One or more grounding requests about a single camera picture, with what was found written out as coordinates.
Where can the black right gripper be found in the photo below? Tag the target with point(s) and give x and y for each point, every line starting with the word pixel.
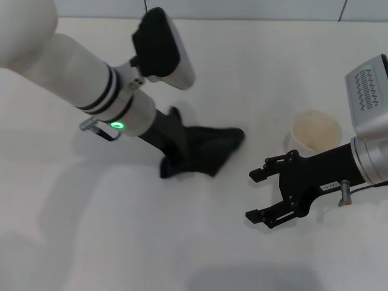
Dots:
pixel 315 175

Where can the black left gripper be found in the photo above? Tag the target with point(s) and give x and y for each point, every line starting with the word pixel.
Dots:
pixel 163 133

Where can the dark blue rag with loop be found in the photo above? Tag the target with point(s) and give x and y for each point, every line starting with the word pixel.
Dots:
pixel 212 148

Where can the white paper cup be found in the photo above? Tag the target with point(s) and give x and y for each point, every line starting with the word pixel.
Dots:
pixel 315 130

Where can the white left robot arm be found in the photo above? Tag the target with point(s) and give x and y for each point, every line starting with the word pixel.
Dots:
pixel 75 69

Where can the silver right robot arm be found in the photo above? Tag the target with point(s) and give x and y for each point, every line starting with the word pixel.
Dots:
pixel 374 160

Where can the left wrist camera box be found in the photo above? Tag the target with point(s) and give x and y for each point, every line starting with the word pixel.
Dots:
pixel 163 48

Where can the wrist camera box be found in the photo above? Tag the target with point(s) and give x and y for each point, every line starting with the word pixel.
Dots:
pixel 368 94
pixel 163 48

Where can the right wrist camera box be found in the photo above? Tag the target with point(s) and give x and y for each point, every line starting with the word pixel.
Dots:
pixel 368 94

